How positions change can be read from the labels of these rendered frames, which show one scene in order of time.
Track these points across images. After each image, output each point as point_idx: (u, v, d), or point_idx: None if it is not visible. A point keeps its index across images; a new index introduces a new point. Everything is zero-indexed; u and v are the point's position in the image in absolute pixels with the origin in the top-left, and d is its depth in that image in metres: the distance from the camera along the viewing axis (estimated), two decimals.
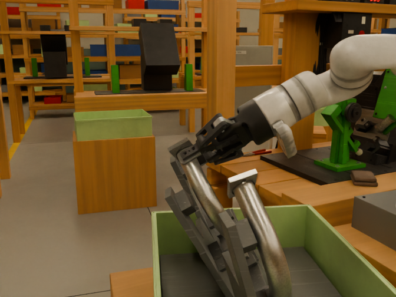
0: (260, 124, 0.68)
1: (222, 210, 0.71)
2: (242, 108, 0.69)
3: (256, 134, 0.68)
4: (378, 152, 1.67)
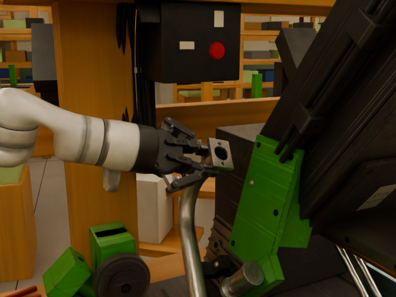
0: None
1: (184, 204, 0.75)
2: (147, 126, 0.66)
3: None
4: None
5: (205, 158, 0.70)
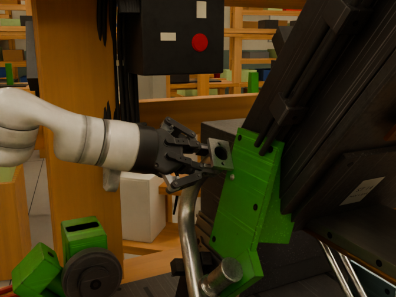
0: None
1: (184, 204, 0.75)
2: (147, 126, 0.66)
3: None
4: None
5: (205, 158, 0.70)
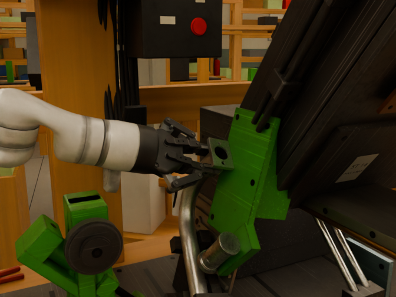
0: None
1: (184, 204, 0.75)
2: (147, 126, 0.66)
3: None
4: None
5: (205, 158, 0.70)
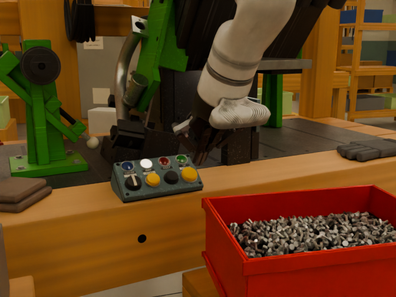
0: (207, 111, 0.61)
1: (118, 71, 1.02)
2: (193, 99, 0.63)
3: None
4: (122, 144, 0.92)
5: (129, 31, 0.97)
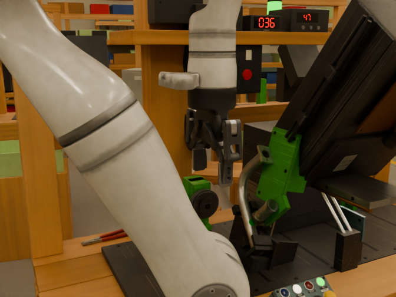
0: None
1: (241, 185, 1.23)
2: None
3: (187, 102, 0.65)
4: (254, 254, 1.14)
5: (256, 157, 1.19)
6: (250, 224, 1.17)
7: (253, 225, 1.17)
